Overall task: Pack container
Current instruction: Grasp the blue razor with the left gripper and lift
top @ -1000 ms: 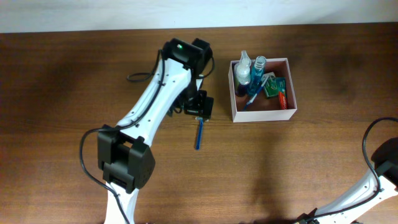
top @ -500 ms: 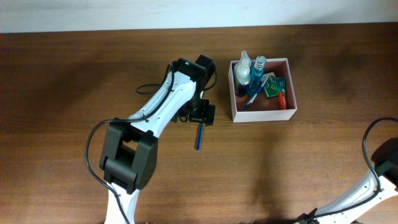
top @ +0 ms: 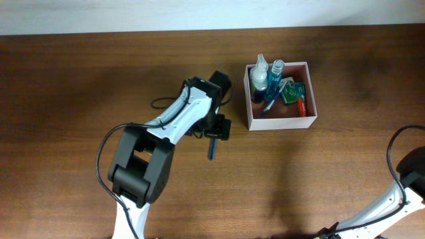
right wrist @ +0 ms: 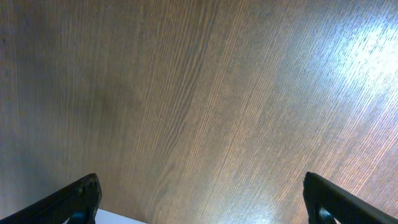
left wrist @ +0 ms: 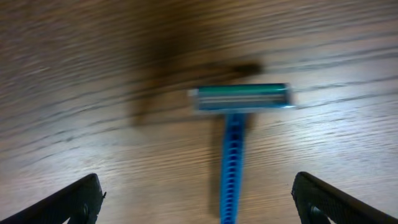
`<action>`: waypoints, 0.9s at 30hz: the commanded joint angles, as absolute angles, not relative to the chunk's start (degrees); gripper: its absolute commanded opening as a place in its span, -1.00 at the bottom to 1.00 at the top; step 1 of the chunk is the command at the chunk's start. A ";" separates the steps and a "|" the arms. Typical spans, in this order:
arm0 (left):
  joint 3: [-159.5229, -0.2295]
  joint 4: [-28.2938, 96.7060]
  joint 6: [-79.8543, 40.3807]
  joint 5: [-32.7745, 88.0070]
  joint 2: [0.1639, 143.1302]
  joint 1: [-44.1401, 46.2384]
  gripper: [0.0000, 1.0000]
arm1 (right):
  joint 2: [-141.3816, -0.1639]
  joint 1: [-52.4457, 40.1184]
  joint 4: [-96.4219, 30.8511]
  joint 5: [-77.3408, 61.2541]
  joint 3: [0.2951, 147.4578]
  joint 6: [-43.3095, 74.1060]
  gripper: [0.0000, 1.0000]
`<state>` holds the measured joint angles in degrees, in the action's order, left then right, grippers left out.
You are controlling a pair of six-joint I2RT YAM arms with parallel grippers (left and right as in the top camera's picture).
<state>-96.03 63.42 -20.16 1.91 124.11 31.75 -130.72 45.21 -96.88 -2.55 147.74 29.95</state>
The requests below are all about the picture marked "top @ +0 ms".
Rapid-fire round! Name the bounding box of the blue disposable razor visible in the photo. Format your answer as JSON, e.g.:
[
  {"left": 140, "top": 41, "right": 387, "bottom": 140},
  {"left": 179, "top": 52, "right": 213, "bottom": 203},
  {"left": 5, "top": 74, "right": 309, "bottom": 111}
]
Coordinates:
[{"left": 209, "top": 138, "right": 216, "bottom": 161}]

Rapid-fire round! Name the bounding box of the blue white toothbrush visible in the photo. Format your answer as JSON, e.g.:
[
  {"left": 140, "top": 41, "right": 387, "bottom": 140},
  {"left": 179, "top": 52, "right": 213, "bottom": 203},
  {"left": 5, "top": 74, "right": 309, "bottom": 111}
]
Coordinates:
[{"left": 260, "top": 80, "right": 288, "bottom": 118}]

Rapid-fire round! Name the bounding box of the purple foam soap pump bottle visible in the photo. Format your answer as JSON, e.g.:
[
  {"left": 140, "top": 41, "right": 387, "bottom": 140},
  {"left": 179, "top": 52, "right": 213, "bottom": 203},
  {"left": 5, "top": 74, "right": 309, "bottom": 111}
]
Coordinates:
[{"left": 250, "top": 54, "right": 268, "bottom": 104}]

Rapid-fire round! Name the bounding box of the teal Listerine mouthwash bottle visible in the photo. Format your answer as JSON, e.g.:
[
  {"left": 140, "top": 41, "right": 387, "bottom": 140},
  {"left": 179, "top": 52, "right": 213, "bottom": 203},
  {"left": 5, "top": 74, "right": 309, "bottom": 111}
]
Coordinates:
[{"left": 264, "top": 60, "right": 285, "bottom": 103}]

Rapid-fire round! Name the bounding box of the green Dettol soap box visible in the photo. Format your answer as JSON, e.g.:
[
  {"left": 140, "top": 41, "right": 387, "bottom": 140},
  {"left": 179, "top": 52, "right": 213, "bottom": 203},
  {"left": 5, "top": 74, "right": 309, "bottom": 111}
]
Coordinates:
[{"left": 280, "top": 77, "right": 306, "bottom": 105}]

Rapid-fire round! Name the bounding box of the green toothpaste tube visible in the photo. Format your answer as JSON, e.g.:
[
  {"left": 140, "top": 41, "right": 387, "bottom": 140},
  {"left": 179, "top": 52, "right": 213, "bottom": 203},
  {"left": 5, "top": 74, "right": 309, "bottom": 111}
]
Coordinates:
[{"left": 294, "top": 82, "right": 307, "bottom": 117}]

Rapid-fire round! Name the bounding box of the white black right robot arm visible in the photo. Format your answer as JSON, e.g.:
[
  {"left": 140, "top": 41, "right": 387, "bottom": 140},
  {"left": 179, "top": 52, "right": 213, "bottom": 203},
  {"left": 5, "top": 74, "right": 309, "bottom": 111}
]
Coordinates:
[{"left": 316, "top": 147, "right": 424, "bottom": 239}]

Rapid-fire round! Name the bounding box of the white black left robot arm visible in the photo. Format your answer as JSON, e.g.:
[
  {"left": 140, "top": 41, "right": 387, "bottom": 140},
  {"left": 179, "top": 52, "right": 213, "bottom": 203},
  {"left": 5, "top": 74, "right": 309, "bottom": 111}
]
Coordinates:
[{"left": 100, "top": 71, "right": 233, "bottom": 238}]

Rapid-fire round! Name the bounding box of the pink open cardboard box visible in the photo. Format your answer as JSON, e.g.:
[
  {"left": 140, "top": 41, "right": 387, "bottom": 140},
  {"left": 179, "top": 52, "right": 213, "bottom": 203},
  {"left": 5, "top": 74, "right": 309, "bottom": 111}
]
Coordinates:
[{"left": 244, "top": 62, "right": 317, "bottom": 131}]

